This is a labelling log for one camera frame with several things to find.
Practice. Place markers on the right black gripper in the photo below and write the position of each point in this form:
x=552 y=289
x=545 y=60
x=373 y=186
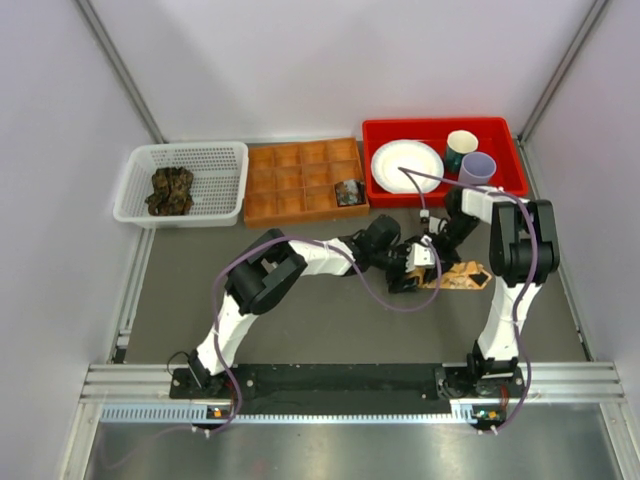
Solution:
x=446 y=258

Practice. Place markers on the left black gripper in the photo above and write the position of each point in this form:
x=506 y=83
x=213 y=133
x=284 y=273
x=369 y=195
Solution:
x=394 y=281

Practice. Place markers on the orange patterned tie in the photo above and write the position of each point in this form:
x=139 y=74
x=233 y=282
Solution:
x=469 y=275

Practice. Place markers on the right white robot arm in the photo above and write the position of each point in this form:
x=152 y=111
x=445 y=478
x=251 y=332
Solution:
x=523 y=252

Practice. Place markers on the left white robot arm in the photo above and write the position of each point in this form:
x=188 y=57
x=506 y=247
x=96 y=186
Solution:
x=258 y=280

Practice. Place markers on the rolled dark patterned tie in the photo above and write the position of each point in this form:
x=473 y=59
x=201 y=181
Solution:
x=349 y=193

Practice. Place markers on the lavender plastic cup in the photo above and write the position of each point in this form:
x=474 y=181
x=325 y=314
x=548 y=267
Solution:
x=477 y=168

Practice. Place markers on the white paper plate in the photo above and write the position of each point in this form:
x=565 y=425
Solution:
x=406 y=167

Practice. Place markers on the green cup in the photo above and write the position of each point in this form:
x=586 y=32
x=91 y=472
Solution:
x=459 y=143

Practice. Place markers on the red plastic bin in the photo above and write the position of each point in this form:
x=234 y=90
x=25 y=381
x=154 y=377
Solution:
x=494 y=137

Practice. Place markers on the orange compartment tray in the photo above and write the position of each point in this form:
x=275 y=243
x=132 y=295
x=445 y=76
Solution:
x=294 y=183

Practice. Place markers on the white perforated plastic basket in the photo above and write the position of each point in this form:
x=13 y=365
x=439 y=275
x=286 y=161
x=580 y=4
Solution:
x=219 y=170

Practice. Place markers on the dark camouflage tie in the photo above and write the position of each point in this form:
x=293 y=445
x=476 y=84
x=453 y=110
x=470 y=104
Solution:
x=171 y=194

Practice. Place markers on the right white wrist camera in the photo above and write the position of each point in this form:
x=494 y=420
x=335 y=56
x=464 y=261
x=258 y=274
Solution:
x=430 y=223

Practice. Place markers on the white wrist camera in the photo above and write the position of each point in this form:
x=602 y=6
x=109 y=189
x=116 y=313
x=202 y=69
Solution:
x=420 y=254
x=430 y=223

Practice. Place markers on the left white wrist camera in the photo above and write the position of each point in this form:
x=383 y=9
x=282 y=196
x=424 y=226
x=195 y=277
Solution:
x=420 y=254

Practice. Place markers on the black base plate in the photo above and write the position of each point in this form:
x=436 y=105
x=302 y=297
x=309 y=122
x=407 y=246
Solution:
x=364 y=388

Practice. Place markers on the slotted cable duct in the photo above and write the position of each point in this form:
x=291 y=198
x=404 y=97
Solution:
x=209 y=415

